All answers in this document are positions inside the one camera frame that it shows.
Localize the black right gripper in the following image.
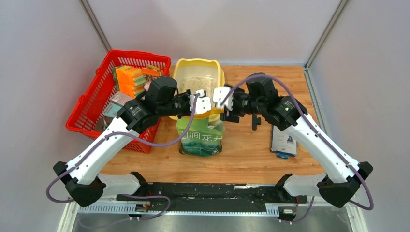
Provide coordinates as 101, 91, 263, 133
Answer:
220, 87, 265, 123

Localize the black bag sealing clip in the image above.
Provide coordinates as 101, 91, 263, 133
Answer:
252, 114, 262, 131

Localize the green cat litter bag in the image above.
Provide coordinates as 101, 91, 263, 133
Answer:
178, 118, 225, 157

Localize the yellow litter scoop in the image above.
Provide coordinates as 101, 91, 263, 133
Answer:
205, 108, 225, 117

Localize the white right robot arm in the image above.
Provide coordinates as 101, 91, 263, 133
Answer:
213, 72, 374, 210

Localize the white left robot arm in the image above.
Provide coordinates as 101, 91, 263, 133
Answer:
46, 76, 203, 207

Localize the yellow litter box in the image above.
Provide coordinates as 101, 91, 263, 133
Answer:
172, 58, 225, 103

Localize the orange patterned snack box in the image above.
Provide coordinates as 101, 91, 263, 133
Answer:
141, 64, 162, 83

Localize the blue razor package box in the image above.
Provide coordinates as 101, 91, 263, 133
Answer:
270, 126, 297, 159

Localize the pink teal small box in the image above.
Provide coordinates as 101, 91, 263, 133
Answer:
102, 92, 133, 118

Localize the orange sponge pack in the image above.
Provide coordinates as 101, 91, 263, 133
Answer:
113, 65, 146, 98

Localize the red plastic basket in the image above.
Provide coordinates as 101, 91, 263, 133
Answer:
66, 50, 171, 140

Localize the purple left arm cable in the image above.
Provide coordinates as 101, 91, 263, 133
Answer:
45, 93, 201, 203

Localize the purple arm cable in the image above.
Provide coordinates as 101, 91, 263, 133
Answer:
45, 93, 201, 203
221, 74, 375, 211

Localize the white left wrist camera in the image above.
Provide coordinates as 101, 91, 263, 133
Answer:
190, 89, 212, 116

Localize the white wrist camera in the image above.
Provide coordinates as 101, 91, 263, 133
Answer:
190, 89, 212, 116
212, 86, 233, 111

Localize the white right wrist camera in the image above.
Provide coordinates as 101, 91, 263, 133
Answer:
212, 86, 233, 111

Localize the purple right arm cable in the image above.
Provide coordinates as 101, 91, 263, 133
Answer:
221, 74, 375, 211

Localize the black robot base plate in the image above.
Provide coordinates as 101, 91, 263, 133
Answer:
116, 182, 308, 214

